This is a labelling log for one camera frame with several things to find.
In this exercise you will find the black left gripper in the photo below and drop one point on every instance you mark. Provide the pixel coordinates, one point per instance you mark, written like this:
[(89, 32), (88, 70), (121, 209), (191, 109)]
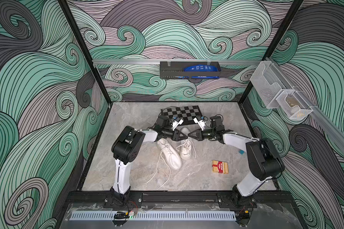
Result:
[(175, 136)]

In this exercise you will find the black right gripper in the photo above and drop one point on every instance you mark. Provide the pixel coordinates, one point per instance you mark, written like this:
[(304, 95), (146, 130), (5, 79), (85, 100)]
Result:
[(200, 136)]

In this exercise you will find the white knit shoe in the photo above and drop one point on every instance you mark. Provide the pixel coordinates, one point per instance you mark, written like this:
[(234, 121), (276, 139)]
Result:
[(187, 149), (171, 156)]

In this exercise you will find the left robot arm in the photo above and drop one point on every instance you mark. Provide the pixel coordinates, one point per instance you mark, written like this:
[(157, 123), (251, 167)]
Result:
[(127, 146)]

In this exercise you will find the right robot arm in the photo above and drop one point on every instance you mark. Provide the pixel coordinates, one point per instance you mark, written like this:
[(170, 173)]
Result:
[(264, 161)]

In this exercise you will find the black grey chessboard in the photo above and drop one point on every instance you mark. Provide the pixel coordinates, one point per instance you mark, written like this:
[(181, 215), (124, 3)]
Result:
[(185, 113)]

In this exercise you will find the red yellow matchbox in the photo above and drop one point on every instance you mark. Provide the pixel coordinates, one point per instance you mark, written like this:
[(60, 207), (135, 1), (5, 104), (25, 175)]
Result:
[(220, 167)]

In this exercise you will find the blue oval object in tray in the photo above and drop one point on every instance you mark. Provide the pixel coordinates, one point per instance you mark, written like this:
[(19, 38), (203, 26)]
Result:
[(201, 68)]

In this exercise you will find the clear plastic bin large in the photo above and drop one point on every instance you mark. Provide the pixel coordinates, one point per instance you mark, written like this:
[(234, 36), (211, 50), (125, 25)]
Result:
[(267, 83)]

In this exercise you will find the clear plastic bin small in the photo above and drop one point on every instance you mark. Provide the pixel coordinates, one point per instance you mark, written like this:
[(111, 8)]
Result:
[(294, 106)]

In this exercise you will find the black wall tray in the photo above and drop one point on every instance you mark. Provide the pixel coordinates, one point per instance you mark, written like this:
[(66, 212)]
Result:
[(175, 71)]

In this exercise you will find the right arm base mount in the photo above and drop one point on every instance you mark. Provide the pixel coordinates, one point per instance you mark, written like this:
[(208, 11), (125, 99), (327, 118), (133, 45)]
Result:
[(233, 200)]

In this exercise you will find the black corner frame post right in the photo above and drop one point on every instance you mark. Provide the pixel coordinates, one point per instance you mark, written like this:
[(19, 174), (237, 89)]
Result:
[(283, 26)]

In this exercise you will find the black corner frame post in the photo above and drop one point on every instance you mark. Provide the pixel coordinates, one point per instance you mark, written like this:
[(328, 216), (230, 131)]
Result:
[(283, 26), (76, 31)]

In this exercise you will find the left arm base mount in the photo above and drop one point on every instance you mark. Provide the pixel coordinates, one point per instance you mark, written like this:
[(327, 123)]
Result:
[(130, 199)]

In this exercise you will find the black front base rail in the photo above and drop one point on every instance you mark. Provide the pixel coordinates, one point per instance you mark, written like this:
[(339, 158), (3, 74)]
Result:
[(161, 197)]

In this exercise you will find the aluminium rail back wall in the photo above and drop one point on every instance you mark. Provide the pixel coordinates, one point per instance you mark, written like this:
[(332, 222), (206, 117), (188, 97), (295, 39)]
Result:
[(134, 61)]

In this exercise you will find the aluminium rail wall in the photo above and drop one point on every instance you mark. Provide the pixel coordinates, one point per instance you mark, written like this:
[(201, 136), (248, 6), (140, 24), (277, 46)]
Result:
[(134, 61), (324, 122)]

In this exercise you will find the white slotted cable duct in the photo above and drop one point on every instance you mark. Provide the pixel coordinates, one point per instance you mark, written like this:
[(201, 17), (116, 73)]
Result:
[(157, 215)]

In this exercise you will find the aluminium rail right wall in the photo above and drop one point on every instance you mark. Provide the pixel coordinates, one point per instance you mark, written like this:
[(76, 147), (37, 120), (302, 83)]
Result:
[(324, 122)]

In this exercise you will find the black corner frame post left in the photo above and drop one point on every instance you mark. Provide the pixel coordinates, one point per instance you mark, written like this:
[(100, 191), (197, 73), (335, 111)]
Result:
[(76, 31)]

